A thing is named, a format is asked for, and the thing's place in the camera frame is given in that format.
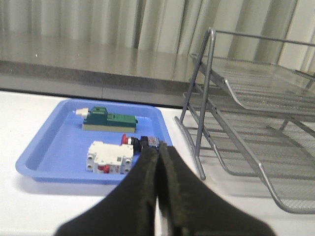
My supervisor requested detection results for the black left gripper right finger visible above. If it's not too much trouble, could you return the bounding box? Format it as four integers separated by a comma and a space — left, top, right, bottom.
157, 144, 275, 236

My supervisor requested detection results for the silver mesh tray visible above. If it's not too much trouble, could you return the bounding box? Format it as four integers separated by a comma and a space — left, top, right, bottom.
183, 90, 315, 177
174, 115, 315, 214
189, 53, 315, 116

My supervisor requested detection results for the red emergency stop push button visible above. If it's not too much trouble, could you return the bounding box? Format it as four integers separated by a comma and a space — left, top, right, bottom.
121, 134, 160, 154

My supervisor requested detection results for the grey stone counter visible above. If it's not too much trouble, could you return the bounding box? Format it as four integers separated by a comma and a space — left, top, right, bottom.
0, 33, 210, 108

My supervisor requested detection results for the silver wire rack frame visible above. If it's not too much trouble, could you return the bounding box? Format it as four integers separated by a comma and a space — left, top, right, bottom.
174, 27, 315, 181

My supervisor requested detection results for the white circuit breaker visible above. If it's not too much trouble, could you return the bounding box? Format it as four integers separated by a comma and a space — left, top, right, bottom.
86, 141, 133, 174

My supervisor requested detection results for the blue plastic tray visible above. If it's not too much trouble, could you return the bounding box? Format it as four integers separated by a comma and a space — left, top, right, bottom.
16, 99, 172, 184

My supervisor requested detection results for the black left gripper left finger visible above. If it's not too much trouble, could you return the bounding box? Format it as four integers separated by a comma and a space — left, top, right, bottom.
55, 148, 159, 236

